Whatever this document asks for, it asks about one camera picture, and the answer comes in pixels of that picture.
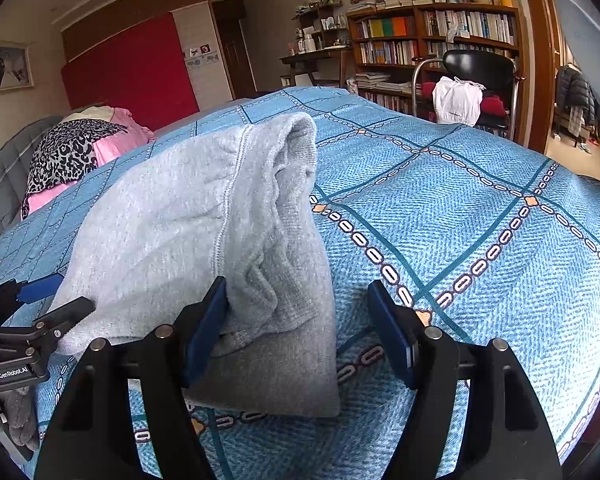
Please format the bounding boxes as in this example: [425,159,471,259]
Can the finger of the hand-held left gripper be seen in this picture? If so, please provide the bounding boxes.
[0,272,65,323]
[25,296,96,355]

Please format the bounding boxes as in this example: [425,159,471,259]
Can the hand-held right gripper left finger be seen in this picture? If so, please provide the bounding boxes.
[34,275,229,480]

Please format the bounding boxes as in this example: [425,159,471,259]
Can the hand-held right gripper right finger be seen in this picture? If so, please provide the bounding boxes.
[367,280,563,480]

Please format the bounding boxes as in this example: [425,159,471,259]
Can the grey sweatshirt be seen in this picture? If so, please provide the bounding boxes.
[55,111,342,418]

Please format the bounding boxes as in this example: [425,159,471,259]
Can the grey quilted headboard cushion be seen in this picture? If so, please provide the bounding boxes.
[0,115,63,251]

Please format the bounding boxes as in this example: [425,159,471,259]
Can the leopard print cloth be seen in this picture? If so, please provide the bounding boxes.
[22,119,131,221]

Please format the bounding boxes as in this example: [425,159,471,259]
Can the pink pillow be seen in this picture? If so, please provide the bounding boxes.
[20,106,156,218]

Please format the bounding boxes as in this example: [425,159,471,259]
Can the cream pillow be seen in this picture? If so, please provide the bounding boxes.
[62,105,116,123]

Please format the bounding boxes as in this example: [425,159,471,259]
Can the white cloth on chair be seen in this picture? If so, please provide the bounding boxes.
[432,76,483,127]

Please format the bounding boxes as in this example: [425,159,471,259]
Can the red chair cushion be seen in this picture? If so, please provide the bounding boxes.
[480,96,508,117]

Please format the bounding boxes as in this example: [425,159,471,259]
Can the brown wooden door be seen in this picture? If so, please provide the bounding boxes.
[211,0,257,101]

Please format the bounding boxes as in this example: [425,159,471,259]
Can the black metal-framed chair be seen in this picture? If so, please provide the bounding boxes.
[412,49,523,141]

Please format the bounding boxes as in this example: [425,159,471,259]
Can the wooden desk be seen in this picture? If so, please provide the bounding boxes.
[279,47,355,88]

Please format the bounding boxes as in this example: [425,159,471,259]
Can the dark hanging jacket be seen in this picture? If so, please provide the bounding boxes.
[555,65,600,136]

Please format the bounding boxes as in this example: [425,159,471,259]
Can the wooden bookshelf with books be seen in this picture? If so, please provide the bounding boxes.
[346,2,523,121]

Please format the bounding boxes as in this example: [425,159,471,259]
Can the small desktop shelf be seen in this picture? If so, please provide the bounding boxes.
[294,2,352,56]

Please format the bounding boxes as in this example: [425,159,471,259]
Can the blue chain-patterned bedspread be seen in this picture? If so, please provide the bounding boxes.
[0,85,600,480]

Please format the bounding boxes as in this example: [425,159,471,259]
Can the framed wall photo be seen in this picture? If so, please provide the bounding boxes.
[0,42,35,98]

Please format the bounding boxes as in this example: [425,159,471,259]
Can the red wall panel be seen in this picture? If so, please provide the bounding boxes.
[61,11,201,131]

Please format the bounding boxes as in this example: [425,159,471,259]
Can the wall stickers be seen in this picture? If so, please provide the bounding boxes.
[185,44,218,71]

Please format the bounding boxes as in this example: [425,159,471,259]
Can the wooden door frame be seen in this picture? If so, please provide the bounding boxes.
[517,0,562,156]

